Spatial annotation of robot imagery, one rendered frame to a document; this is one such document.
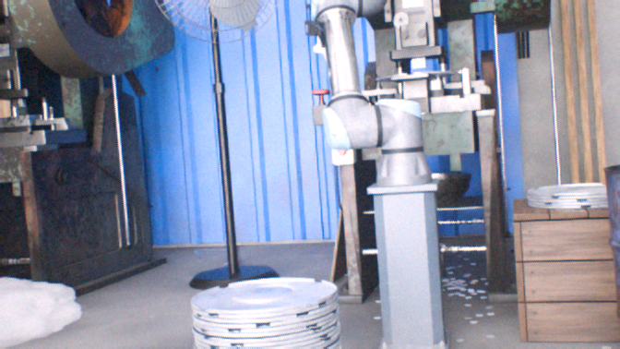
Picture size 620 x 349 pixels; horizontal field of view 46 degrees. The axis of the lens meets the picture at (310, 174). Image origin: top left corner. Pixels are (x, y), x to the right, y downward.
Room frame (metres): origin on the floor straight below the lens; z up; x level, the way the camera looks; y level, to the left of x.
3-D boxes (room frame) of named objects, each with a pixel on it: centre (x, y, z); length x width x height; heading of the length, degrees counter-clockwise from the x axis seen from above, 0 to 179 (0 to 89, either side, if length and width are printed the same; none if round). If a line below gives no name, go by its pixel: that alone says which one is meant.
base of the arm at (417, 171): (2.02, -0.26, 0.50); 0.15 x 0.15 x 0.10
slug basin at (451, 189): (2.79, -0.44, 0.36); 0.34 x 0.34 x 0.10
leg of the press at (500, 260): (2.85, -0.74, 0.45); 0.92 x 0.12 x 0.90; 164
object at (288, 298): (1.45, 0.11, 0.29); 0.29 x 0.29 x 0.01
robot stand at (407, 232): (2.02, -0.26, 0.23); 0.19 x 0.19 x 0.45; 78
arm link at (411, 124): (2.02, -0.25, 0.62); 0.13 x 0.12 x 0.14; 94
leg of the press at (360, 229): (3.00, -0.22, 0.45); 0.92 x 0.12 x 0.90; 164
